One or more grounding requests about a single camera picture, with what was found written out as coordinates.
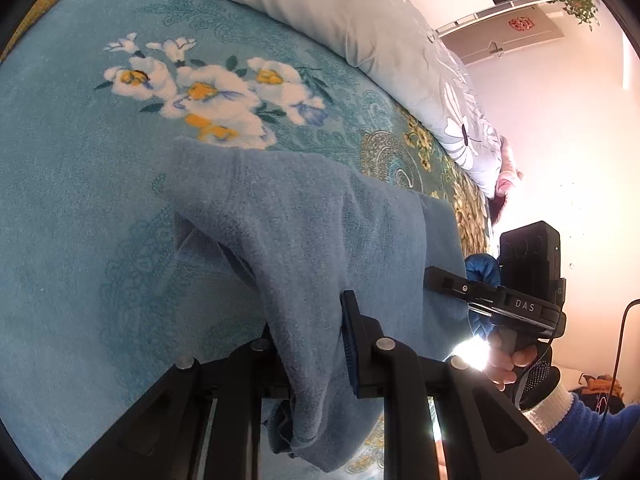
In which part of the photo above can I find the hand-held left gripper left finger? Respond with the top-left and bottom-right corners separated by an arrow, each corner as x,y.
62,325 -> 291,480

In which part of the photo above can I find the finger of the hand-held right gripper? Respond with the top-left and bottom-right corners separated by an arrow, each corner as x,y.
424,266 -> 502,313

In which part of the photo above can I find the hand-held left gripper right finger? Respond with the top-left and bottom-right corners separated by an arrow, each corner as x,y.
341,290 -> 581,480

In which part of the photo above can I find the blue sweater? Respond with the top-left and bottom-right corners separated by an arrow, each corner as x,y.
167,137 -> 473,473

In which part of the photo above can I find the person's right forearm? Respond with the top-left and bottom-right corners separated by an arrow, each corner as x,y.
525,379 -> 640,480

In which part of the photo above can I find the person's right hand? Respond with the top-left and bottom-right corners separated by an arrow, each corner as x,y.
482,346 -> 562,409

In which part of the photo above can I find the pink cloth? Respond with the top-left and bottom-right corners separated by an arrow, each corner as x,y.
492,136 -> 525,228

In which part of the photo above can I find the orange object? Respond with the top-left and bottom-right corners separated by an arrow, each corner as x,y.
580,374 -> 626,403

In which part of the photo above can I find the green hanging plant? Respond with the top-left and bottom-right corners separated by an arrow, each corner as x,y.
547,0 -> 601,32

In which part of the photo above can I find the grey-blue floral duvet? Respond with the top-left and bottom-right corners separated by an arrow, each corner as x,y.
85,0 -> 503,201

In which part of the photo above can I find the mustard knit sweater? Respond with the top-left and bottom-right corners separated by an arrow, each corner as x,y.
0,0 -> 88,63

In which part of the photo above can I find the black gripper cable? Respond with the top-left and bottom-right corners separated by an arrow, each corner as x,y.
600,299 -> 640,416

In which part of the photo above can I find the white wall rail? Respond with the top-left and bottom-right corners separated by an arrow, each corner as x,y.
435,0 -> 598,66

